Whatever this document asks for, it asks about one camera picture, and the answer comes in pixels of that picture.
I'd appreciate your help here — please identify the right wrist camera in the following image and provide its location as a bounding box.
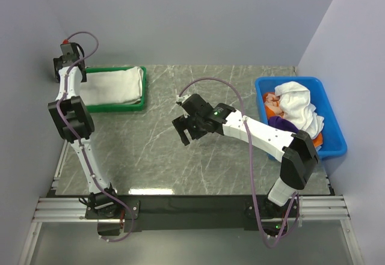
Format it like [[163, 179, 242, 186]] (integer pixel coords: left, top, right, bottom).
[[176, 94, 191, 106]]

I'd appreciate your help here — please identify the aluminium frame rail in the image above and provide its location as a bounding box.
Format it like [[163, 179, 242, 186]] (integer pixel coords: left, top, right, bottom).
[[19, 195, 364, 264]]

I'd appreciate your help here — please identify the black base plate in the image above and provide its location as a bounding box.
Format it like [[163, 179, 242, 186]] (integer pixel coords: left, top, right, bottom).
[[79, 195, 300, 236]]

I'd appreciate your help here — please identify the white crumpled towel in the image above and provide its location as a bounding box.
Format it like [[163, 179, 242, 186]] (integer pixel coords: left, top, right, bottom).
[[275, 81, 324, 139]]

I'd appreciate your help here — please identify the purple towel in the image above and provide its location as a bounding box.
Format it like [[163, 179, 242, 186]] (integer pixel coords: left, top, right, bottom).
[[268, 116, 298, 133]]

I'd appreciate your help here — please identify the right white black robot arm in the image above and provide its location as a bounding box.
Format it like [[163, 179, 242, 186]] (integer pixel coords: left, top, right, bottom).
[[172, 94, 319, 216]]

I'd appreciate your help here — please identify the large white waffle towel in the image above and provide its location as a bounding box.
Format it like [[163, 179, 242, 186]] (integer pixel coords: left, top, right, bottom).
[[80, 67, 144, 106]]

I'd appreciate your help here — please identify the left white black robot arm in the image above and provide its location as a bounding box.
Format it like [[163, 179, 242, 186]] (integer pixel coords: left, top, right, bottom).
[[48, 40, 122, 219]]

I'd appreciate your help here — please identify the orange towel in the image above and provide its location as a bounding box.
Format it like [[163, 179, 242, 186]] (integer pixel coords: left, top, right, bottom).
[[262, 92, 284, 120]]

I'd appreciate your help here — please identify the green plastic tray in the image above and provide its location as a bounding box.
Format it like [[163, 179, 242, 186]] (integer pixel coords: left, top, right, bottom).
[[86, 67, 146, 113]]

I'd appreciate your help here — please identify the blue plastic bin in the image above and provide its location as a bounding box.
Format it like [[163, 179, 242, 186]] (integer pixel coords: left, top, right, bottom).
[[254, 76, 347, 160]]

